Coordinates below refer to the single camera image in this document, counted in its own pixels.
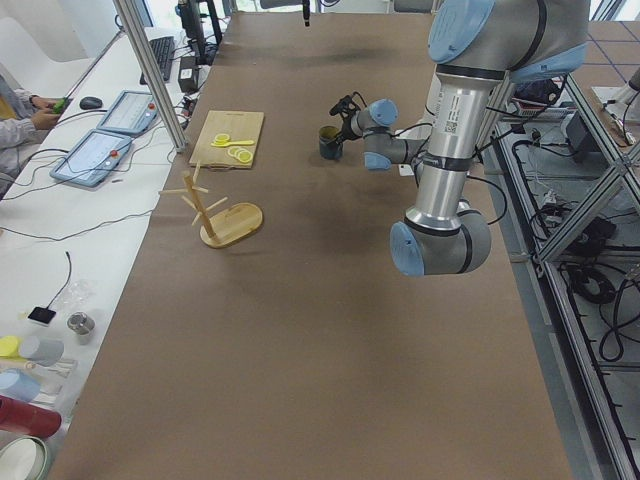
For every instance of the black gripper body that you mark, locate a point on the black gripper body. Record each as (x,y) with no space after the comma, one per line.
(346,129)

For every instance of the dark blue cup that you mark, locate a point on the dark blue cup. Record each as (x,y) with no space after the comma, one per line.
(330,142)

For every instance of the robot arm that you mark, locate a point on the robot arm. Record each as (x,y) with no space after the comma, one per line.
(475,45)
(382,147)

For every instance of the wooden cup rack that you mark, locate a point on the wooden cup rack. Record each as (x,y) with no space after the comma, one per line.
(224,228)

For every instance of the small steel cup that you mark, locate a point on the small steel cup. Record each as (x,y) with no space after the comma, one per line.
(82,325)

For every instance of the grey cup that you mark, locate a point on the grey cup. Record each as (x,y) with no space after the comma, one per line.
(42,351)

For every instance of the yellow cup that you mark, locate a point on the yellow cup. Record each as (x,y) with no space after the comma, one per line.
(9,346)

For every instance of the light blue cup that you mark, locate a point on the light blue cup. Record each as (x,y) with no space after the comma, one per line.
(18,385)

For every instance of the person hand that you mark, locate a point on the person hand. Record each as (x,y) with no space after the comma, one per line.
(44,117)

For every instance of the yellow plastic knife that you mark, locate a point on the yellow plastic knife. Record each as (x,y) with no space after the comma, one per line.
(236,143)

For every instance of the wooden cutting board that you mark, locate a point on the wooden cutting board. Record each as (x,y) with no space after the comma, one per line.
(240,125)

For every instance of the lemon slice front left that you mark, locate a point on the lemon slice front left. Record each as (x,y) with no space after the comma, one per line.
(221,139)

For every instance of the black power adapter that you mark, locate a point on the black power adapter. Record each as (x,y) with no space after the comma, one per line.
(188,78)

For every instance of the black keyboard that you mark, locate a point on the black keyboard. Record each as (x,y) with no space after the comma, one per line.
(163,49)

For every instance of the upper teach pendant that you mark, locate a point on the upper teach pendant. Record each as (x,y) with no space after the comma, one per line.
(131,114)

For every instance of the teach pendant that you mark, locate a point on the teach pendant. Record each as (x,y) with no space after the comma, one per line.
(131,114)
(92,159)

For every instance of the black computer mouse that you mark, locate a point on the black computer mouse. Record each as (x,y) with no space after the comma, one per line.
(90,103)

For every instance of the lower teach pendant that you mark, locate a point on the lower teach pendant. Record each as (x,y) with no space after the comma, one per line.
(92,159)

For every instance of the black small device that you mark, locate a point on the black small device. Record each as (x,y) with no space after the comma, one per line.
(42,315)

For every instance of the red bottle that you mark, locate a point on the red bottle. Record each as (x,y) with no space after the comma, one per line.
(24,418)

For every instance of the green white bowl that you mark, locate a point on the green white bowl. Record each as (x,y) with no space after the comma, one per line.
(26,458)

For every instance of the aluminium frame post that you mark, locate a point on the aluminium frame post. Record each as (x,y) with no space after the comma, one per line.
(137,37)

